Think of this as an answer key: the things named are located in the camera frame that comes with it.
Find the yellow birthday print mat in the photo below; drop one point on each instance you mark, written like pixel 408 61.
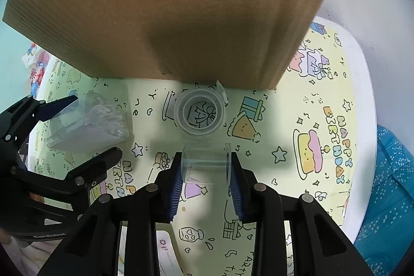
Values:
pixel 284 120

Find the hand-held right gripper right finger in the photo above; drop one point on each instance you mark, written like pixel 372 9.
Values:
pixel 237 198

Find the clear plastic cup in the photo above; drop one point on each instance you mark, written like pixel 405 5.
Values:
pixel 207 162

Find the small white table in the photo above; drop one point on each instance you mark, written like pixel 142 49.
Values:
pixel 372 146

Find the clear round lidded container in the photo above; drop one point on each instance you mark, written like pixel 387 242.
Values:
pixel 181 125

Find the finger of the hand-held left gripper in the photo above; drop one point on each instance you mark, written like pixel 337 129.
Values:
pixel 51 108
pixel 97 169

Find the blue dotted bag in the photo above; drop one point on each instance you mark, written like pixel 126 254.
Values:
pixel 388 182

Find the floral printed cloth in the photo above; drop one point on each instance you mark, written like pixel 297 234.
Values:
pixel 35 69

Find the white printed packet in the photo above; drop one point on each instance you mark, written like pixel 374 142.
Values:
pixel 166 253

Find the clear plastic bag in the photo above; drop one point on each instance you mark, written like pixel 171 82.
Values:
pixel 87 130

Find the brown cardboard box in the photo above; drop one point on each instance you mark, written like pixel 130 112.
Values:
pixel 161 4

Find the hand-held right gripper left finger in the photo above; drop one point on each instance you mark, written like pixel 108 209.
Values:
pixel 174 192

